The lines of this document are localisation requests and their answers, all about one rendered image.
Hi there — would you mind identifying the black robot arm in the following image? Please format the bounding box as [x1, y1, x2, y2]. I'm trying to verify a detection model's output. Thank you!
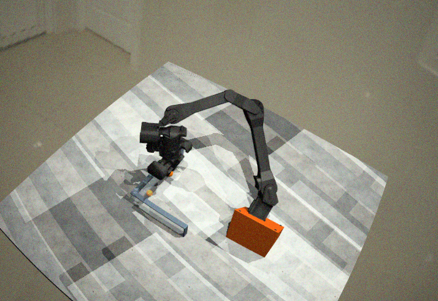
[139, 90, 278, 221]

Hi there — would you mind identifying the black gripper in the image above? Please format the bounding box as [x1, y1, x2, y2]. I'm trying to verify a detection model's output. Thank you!
[147, 137, 192, 180]

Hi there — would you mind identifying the clear l-shaped low wall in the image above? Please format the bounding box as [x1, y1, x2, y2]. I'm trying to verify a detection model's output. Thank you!
[130, 177, 184, 236]

